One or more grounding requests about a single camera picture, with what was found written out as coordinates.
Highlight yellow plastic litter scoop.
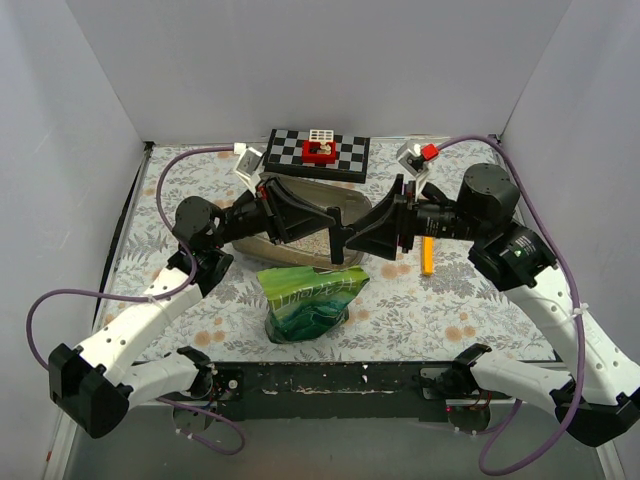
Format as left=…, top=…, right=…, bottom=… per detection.
left=421, top=237, right=435, bottom=276

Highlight green litter bag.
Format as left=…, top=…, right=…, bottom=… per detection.
left=257, top=266, right=370, bottom=344

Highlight black T-shaped plastic piece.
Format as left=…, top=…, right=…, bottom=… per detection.
left=326, top=207, right=352, bottom=265

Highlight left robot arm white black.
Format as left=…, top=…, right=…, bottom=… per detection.
left=48, top=177, right=337, bottom=438

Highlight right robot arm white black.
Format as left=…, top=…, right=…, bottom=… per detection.
left=345, top=164, right=639, bottom=447

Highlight cat litter granules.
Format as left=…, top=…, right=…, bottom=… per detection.
left=289, top=231, right=330, bottom=257

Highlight grey litter box tray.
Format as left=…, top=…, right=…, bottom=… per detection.
left=232, top=174, right=372, bottom=270

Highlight red toy block box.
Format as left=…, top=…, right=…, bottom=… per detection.
left=301, top=140, right=337, bottom=165

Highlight black white checkerboard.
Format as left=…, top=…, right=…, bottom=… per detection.
left=263, top=129, right=370, bottom=184

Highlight white grid toy piece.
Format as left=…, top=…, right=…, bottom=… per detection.
left=308, top=129, right=334, bottom=143

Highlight floral table mat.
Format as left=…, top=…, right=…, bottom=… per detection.
left=97, top=146, right=554, bottom=362

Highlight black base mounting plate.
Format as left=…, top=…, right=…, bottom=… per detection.
left=189, top=360, right=516, bottom=424

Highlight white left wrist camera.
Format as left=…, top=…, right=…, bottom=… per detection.
left=233, top=142, right=265, bottom=192

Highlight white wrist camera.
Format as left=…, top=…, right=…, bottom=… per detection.
left=233, top=142, right=265, bottom=192
left=396, top=140, right=440, bottom=194

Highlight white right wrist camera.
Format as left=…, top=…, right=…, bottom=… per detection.
left=396, top=140, right=440, bottom=194

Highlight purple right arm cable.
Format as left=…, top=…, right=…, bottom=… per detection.
left=434, top=134, right=587, bottom=476

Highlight aluminium frame rail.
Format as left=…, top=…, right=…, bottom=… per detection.
left=487, top=133, right=626, bottom=480

